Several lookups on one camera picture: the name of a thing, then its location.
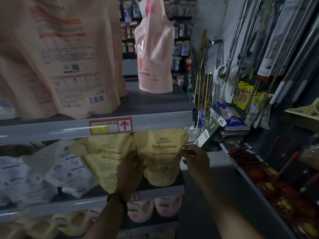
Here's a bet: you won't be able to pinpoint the person's right hand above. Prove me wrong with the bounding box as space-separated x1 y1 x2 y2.
181 144 212 185

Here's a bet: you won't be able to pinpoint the person's left hand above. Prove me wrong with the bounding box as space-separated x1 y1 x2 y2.
116 152 145 199

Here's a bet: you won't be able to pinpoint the yellow Snowroma pouch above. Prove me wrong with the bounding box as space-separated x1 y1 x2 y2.
70 133 136 194
134 128 190 188

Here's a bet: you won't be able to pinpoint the grey metal shelf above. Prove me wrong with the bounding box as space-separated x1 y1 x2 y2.
0 79 197 239

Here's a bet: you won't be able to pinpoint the person's left forearm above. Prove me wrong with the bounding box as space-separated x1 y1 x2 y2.
82 197 128 239

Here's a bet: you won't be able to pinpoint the person's right forearm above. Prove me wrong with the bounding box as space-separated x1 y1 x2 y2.
197 172 265 239

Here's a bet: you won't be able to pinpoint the dark aisle shelf unit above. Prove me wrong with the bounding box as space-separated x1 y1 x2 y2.
192 0 319 239

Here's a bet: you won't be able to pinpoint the dark background shelf unit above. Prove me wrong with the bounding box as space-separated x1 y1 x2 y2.
119 0 195 88

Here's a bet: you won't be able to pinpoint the green and white box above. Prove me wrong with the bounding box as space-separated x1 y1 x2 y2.
193 114 226 149

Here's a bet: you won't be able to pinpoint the stack of blue-white packets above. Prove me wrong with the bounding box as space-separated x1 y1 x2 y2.
214 101 251 143

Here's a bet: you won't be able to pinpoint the row of pale yellow bottles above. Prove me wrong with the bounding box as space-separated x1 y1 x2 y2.
0 196 182 239

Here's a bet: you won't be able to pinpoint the yellow hanging packets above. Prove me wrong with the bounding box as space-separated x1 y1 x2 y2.
232 79 273 128

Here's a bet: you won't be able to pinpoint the row of red round packs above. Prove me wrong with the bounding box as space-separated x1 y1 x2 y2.
227 142 319 239

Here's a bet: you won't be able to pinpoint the hanging mops and brooms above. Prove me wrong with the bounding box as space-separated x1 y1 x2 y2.
192 0 319 130

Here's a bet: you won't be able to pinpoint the dark beaded bracelet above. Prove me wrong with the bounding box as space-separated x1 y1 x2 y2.
107 193 128 213

